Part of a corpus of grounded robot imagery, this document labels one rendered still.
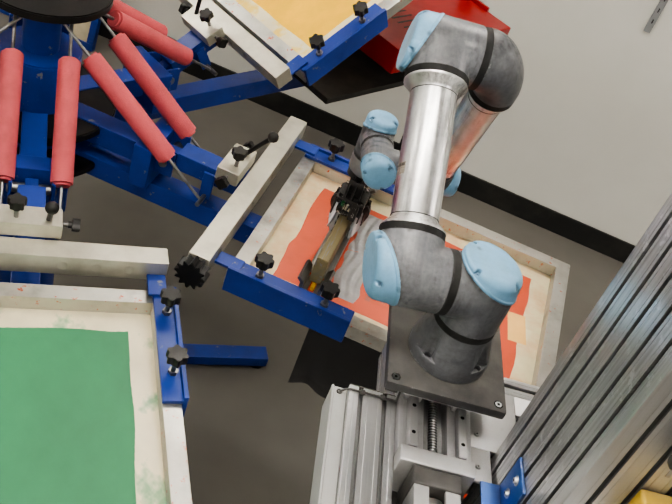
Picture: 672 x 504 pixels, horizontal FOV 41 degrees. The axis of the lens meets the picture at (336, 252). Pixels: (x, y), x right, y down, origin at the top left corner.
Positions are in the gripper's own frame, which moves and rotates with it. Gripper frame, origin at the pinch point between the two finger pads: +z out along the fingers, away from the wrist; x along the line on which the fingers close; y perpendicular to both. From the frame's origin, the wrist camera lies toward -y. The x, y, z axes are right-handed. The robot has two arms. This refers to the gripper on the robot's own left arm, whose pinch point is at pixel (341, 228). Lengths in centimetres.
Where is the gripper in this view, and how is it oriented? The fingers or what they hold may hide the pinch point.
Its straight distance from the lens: 225.1
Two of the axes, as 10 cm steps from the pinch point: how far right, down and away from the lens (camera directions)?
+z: -2.8, 7.2, 6.3
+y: -2.9, 5.6, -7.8
